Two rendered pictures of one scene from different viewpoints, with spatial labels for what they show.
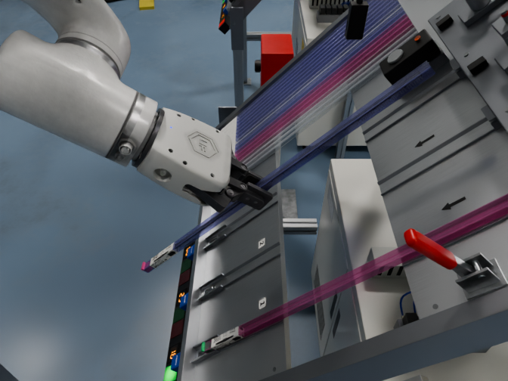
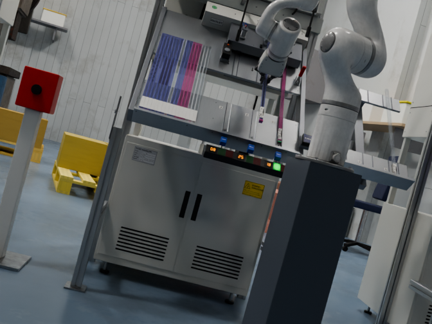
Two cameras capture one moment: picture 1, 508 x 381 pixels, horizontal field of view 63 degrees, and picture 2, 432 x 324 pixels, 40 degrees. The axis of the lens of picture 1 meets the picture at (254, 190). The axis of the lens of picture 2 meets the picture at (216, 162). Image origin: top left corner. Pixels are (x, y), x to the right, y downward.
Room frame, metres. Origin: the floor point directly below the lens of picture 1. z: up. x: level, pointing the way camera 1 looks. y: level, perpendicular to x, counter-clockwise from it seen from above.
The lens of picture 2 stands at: (0.74, 2.40, 0.66)
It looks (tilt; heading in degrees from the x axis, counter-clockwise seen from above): 1 degrees down; 264
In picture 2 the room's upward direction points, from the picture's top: 15 degrees clockwise
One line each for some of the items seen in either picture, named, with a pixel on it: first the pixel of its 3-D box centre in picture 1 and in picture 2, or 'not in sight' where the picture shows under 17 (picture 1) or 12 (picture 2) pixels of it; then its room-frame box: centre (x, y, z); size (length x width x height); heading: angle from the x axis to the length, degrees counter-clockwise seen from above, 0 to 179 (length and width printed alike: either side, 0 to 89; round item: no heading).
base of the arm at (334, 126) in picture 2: not in sight; (331, 137); (0.21, 0.55, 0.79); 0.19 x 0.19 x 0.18
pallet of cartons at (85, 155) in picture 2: not in sight; (105, 169); (1.11, -3.05, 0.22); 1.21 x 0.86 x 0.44; 100
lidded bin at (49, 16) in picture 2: not in sight; (53, 18); (3.06, -8.57, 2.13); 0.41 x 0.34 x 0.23; 10
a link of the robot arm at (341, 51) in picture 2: not in sight; (342, 69); (0.24, 0.57, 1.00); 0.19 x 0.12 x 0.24; 26
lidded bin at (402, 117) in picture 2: not in sight; (406, 116); (-1.92, -4.18, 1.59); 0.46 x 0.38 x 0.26; 100
